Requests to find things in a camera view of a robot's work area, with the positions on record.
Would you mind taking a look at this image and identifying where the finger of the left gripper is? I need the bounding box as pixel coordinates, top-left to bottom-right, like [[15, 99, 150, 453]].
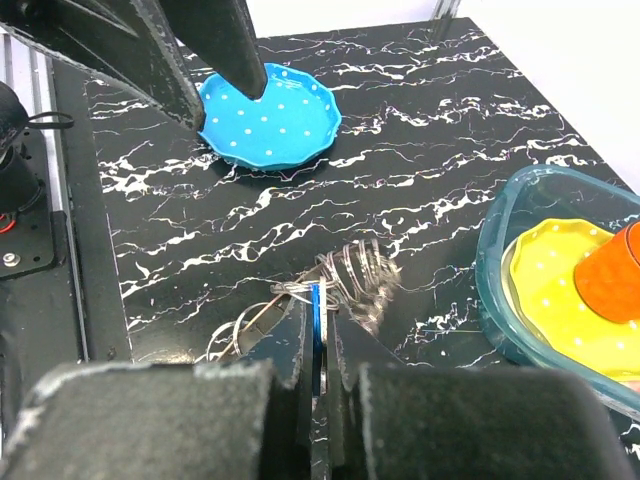
[[160, 0, 267, 99], [1, 1, 203, 130]]

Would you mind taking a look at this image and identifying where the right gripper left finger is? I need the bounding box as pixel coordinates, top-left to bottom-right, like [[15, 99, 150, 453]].
[[1, 301, 311, 479]]

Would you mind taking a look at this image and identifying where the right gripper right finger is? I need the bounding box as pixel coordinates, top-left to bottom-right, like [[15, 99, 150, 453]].
[[327, 311, 636, 479]]

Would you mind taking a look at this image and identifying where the large ring of keys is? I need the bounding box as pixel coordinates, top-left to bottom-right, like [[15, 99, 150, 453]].
[[194, 238, 406, 364]]

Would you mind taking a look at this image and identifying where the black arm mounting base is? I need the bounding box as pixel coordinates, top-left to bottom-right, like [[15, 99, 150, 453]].
[[1, 84, 131, 434]]

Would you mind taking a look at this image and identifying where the blue dotted plate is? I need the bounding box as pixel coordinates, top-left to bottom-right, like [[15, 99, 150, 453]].
[[199, 63, 342, 172]]

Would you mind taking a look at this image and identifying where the yellow dotted plate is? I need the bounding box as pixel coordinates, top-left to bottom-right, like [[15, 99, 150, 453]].
[[508, 218, 639, 383]]

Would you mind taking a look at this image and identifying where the orange cup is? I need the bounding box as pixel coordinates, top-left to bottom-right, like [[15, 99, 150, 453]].
[[574, 221, 639, 324]]

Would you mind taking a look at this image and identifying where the teal transparent plastic bin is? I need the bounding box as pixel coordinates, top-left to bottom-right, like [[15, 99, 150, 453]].
[[475, 166, 639, 420]]

